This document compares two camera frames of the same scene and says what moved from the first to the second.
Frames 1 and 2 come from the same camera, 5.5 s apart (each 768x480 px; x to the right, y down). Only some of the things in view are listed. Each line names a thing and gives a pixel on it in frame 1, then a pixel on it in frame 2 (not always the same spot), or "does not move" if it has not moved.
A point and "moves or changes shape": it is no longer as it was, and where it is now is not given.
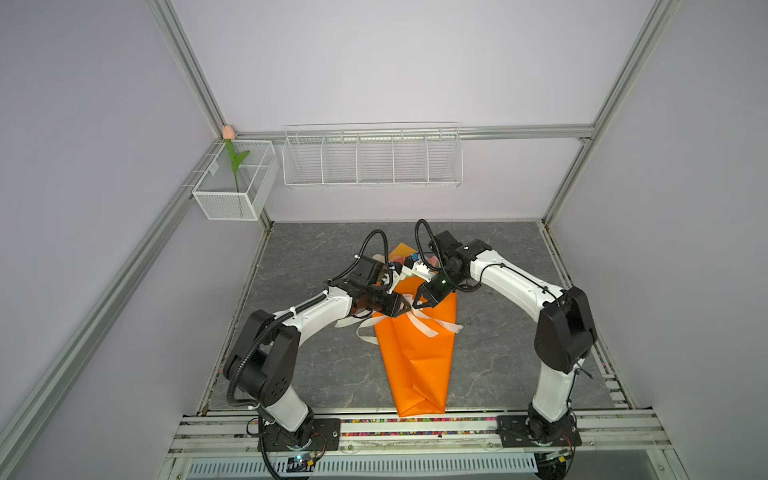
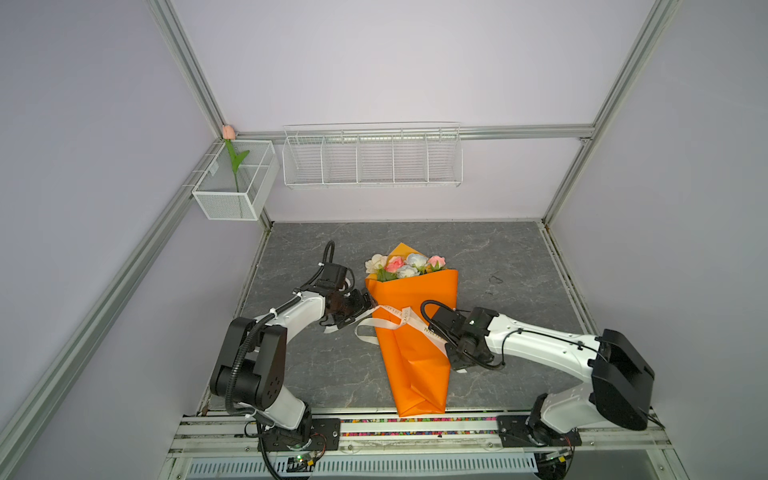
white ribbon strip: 430,327 moves or changes shape
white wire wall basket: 373,155 does not move
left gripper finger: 398,301 -> 368,302
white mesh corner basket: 217,194 does not move
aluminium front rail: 619,432 does not move
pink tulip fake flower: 229,135 does not move
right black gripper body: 441,285 -> 456,358
